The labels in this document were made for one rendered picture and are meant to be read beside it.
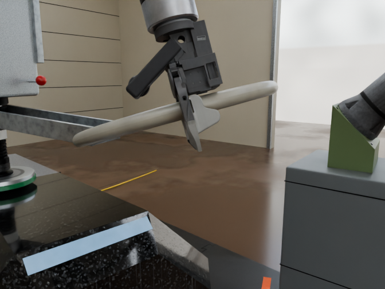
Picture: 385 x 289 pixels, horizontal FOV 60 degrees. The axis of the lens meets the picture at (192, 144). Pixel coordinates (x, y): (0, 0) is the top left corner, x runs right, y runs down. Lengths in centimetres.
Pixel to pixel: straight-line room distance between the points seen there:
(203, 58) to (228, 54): 557
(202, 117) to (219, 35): 573
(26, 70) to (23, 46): 7
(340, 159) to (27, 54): 116
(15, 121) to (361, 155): 117
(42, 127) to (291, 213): 97
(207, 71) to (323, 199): 90
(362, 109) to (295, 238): 56
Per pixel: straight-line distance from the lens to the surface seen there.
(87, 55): 741
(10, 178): 122
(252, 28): 594
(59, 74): 702
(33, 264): 82
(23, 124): 106
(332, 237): 140
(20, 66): 120
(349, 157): 139
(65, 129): 94
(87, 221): 92
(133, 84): 56
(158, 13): 57
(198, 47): 58
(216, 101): 58
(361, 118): 138
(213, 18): 637
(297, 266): 151
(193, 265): 107
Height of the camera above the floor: 120
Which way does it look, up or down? 11 degrees down
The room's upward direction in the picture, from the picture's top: straight up
